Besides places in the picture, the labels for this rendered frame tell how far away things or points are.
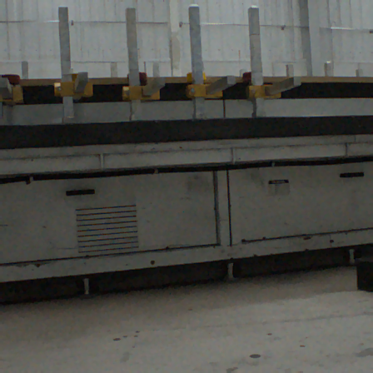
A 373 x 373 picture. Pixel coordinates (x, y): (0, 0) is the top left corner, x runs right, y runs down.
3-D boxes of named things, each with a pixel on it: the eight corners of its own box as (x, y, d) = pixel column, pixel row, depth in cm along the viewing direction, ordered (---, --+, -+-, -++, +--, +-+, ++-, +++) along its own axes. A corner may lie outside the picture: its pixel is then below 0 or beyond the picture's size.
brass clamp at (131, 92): (160, 98, 197) (159, 85, 197) (124, 99, 194) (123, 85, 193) (156, 100, 203) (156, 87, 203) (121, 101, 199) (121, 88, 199)
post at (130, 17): (142, 132, 197) (135, 5, 195) (133, 133, 196) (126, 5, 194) (141, 133, 200) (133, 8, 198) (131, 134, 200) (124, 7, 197)
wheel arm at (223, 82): (236, 86, 180) (236, 73, 180) (227, 86, 179) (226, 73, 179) (200, 102, 222) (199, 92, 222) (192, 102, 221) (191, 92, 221)
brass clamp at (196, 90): (222, 96, 204) (222, 83, 203) (189, 96, 200) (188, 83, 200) (217, 98, 210) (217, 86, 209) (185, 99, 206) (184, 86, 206)
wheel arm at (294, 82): (301, 87, 187) (300, 75, 187) (293, 87, 186) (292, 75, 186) (255, 102, 229) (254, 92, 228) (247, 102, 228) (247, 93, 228)
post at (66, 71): (75, 136, 190) (67, 4, 188) (65, 136, 190) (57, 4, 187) (74, 136, 194) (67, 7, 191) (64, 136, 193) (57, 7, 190)
